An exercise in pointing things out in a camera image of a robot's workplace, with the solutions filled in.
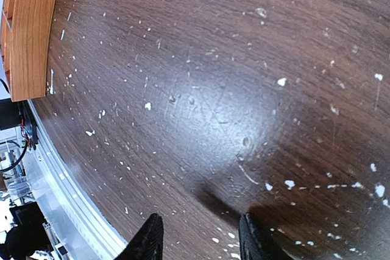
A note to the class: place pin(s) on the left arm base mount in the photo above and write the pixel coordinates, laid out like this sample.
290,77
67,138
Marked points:
15,114

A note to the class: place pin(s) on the wooden compartment tray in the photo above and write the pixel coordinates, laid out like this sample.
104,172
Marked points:
25,34

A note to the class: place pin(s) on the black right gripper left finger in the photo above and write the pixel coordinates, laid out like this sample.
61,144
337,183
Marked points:
147,243

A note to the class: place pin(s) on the front aluminium rail frame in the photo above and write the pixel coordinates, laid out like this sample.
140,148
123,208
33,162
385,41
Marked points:
74,219

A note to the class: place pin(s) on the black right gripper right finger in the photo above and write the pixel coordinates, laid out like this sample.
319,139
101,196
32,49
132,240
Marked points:
256,243

